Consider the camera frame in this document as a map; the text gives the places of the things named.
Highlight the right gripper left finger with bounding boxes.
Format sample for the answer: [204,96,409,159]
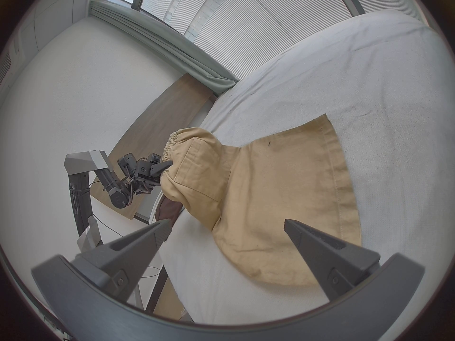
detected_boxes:
[74,219,171,303]

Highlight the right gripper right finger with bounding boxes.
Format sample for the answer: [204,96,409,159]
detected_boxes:
[284,218,381,302]

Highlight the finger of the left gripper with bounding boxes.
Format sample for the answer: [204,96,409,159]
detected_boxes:
[151,160,174,175]

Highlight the tan shorts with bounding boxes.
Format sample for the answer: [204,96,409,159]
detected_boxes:
[160,113,362,287]

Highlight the brown garment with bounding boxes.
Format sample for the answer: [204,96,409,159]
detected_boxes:
[157,196,185,226]

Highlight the grey-green curtain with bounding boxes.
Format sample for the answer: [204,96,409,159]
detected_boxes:
[89,0,239,95]

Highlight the window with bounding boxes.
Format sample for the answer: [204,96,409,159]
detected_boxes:
[105,0,423,81]

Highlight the bed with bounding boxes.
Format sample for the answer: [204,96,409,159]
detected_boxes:
[91,11,455,328]

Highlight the black cable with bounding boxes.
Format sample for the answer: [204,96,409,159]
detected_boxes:
[93,216,163,280]

